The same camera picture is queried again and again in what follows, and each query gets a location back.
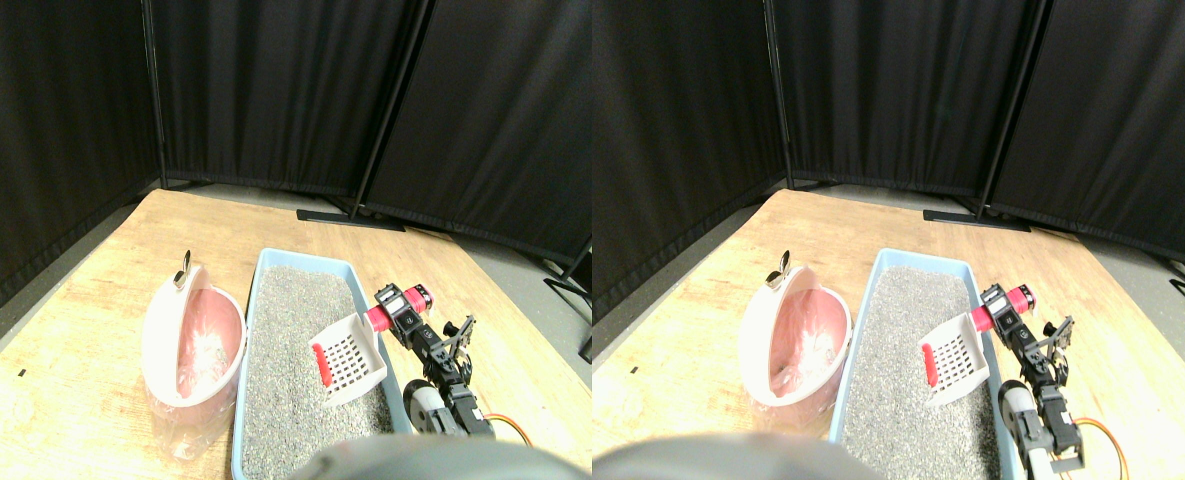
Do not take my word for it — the white scoop with red handle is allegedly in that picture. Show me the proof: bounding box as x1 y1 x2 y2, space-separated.
918 284 1039 407
308 284 436 405

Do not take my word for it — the blue litter tray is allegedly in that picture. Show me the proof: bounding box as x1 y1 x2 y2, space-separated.
231 247 416 480
829 247 1019 480

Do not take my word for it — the white bin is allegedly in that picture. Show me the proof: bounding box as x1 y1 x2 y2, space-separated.
736 249 854 408
141 249 250 462

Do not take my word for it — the orange wire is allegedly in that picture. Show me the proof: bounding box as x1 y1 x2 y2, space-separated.
1076 417 1132 480
482 411 534 447

